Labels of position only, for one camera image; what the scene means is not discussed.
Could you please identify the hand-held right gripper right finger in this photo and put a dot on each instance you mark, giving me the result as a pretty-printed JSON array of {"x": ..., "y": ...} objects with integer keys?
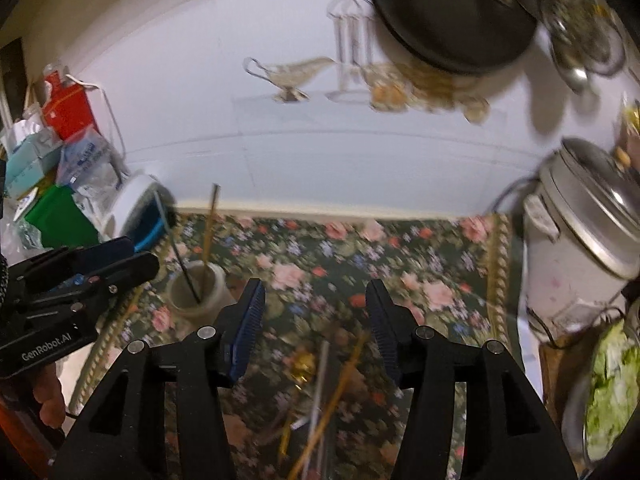
[{"x": 385, "y": 335}]

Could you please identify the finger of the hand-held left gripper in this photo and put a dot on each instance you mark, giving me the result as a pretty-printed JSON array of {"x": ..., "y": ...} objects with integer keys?
[
  {"x": 107, "y": 252},
  {"x": 130, "y": 270}
]

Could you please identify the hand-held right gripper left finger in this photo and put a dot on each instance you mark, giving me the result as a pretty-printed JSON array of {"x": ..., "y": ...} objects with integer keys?
[{"x": 247, "y": 330}]

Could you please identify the white cup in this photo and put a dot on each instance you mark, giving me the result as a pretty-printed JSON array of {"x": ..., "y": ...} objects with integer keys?
[{"x": 200, "y": 312}]

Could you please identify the black chopstick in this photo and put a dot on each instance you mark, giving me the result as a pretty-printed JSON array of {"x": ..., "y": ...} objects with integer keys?
[{"x": 186, "y": 272}]

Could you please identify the gold spoon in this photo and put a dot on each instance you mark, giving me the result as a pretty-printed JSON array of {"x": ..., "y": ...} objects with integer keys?
[{"x": 302, "y": 366}]

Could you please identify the person's left hand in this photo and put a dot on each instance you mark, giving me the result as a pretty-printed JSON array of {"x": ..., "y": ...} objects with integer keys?
[{"x": 51, "y": 400}]

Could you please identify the green box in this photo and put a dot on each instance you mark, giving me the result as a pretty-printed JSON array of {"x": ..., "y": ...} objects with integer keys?
[{"x": 60, "y": 220}]

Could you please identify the floral tablecloth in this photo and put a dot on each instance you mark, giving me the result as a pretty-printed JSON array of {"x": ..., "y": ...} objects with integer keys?
[{"x": 310, "y": 270}]

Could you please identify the clear plastic bag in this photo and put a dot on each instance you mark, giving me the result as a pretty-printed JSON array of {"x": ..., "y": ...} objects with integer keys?
[{"x": 87, "y": 155}]

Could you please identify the light blue tissue box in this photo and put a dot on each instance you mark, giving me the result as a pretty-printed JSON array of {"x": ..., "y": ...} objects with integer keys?
[{"x": 30, "y": 165}]

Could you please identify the red bag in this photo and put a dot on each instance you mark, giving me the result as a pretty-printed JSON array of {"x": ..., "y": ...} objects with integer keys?
[{"x": 70, "y": 110}]

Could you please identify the wooden board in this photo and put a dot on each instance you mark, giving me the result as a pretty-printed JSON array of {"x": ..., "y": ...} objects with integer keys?
[{"x": 555, "y": 370}]

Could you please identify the white rice cooker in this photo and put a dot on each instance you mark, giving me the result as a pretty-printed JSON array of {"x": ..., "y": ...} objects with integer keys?
[{"x": 565, "y": 260}]

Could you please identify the bowl of green salad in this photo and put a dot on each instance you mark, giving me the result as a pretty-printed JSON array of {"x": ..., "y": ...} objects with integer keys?
[{"x": 610, "y": 390}]

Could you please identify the golden tray ornament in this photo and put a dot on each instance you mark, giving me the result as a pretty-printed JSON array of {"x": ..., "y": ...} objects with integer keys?
[{"x": 387, "y": 92}]

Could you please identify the golden gravy boat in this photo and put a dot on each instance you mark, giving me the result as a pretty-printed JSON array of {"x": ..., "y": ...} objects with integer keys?
[{"x": 295, "y": 74}]

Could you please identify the silver ladle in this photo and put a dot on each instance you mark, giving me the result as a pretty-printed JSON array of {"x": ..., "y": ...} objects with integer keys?
[{"x": 572, "y": 75}]

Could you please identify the glass dome ornament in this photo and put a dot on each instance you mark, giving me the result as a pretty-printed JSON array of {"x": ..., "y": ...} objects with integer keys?
[{"x": 345, "y": 10}]

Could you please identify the black frying pan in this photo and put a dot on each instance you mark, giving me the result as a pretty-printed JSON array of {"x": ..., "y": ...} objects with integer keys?
[{"x": 440, "y": 10}]

